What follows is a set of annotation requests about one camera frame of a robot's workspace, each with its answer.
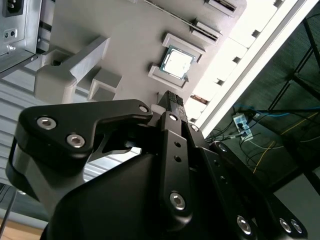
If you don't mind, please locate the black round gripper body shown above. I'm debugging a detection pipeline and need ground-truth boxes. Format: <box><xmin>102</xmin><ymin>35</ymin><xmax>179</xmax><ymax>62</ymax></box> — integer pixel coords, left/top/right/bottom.
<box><xmin>42</xmin><ymin>152</ymin><xmax>239</xmax><ymax>240</ymax></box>

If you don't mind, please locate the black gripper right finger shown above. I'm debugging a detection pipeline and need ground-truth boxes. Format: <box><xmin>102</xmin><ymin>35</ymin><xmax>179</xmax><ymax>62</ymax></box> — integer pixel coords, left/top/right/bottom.
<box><xmin>175</xmin><ymin>92</ymin><xmax>310</xmax><ymax>240</ymax></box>

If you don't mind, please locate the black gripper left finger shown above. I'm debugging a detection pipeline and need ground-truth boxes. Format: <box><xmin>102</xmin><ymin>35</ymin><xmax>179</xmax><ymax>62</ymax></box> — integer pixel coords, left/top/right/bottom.
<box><xmin>5</xmin><ymin>90</ymin><xmax>195</xmax><ymax>223</ymax></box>

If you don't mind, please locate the silver green CPU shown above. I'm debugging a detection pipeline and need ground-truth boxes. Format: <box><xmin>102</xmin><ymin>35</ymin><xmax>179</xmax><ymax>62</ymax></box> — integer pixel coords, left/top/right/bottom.
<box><xmin>159</xmin><ymin>44</ymin><xmax>196</xmax><ymax>81</ymax></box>

